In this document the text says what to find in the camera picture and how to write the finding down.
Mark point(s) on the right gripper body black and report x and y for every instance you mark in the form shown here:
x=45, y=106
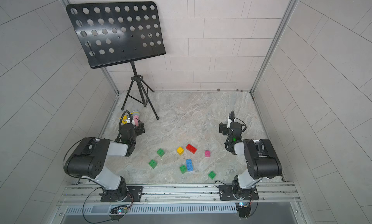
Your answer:
x=223, y=128

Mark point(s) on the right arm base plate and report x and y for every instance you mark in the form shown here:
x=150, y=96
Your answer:
x=231, y=193

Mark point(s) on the yellow lego brick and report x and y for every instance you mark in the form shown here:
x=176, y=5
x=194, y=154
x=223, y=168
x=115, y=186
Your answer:
x=180, y=150

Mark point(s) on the white ventilation grille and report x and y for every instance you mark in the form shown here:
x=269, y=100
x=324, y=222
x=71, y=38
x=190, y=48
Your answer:
x=155, y=209

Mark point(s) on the green lego brick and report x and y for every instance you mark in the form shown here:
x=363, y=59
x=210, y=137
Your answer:
x=160, y=152
x=183, y=169
x=153, y=164
x=212, y=175

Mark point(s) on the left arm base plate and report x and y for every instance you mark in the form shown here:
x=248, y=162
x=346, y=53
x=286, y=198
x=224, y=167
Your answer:
x=130, y=193

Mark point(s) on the black perforated music stand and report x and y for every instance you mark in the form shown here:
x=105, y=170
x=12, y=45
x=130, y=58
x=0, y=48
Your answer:
x=117, y=33

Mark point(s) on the pink toy microphone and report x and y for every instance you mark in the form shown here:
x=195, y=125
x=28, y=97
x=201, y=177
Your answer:
x=135, y=115

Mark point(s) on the green lego brick beside blue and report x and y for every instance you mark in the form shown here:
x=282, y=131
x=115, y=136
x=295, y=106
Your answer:
x=183, y=169

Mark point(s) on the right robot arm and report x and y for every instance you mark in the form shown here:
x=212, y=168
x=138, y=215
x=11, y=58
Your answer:
x=261, y=159

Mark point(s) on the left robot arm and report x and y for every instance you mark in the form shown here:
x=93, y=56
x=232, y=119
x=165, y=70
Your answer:
x=88, y=159

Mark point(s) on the aluminium mounting rail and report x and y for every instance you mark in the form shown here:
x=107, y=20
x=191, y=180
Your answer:
x=182, y=194

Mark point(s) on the red lego brick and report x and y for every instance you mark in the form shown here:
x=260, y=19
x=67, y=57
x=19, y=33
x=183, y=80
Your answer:
x=191, y=148

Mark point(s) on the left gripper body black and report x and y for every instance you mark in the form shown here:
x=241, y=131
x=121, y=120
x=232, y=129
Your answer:
x=139, y=128

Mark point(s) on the yellow plastic triangle frame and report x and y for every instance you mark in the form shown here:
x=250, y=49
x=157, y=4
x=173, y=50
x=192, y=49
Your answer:
x=126, y=119

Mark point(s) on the pink lego brick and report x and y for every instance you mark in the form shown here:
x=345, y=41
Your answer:
x=207, y=153

